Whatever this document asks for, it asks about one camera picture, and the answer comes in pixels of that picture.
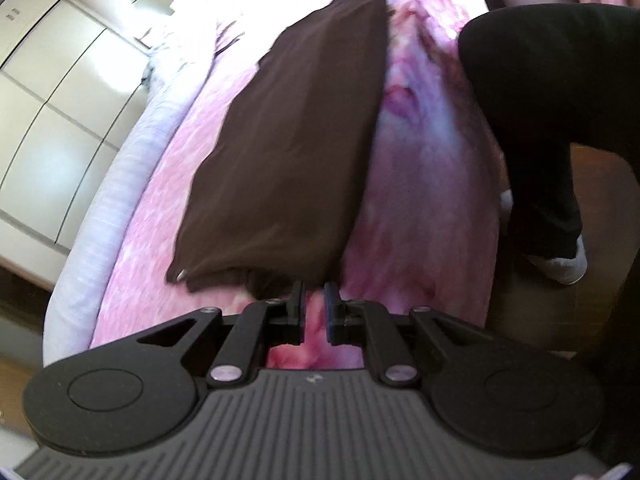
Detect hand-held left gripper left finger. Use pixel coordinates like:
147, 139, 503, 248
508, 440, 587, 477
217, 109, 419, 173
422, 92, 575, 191
137, 281, 306, 387

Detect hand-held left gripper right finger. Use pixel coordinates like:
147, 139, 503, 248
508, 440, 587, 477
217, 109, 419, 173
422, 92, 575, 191
325, 281, 506, 386

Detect dark brown sweater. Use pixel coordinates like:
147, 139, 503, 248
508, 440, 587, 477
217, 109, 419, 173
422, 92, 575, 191
166, 0, 391, 297

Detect pink rose blanket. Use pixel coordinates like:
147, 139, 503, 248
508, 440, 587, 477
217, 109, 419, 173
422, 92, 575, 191
90, 0, 512, 371

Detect grey striped duvet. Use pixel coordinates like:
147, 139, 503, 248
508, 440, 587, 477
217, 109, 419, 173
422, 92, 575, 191
42, 20, 236, 366

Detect white wardrobe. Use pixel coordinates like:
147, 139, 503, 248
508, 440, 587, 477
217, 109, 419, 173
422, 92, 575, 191
0, 0, 152, 281

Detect person's black pants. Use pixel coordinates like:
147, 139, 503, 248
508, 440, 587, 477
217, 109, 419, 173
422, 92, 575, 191
457, 4, 640, 261

